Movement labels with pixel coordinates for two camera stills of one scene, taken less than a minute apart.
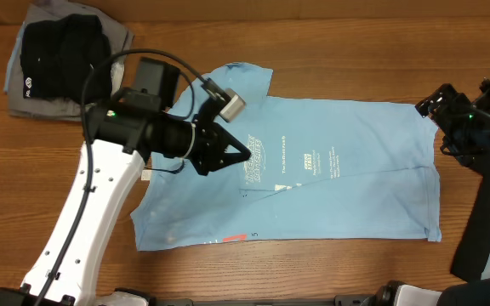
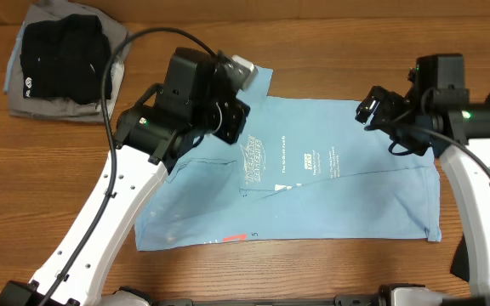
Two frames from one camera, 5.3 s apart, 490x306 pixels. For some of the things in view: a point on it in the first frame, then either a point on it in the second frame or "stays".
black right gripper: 434,106 -> 381,110
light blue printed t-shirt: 318,168 stays
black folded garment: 56,55 stays
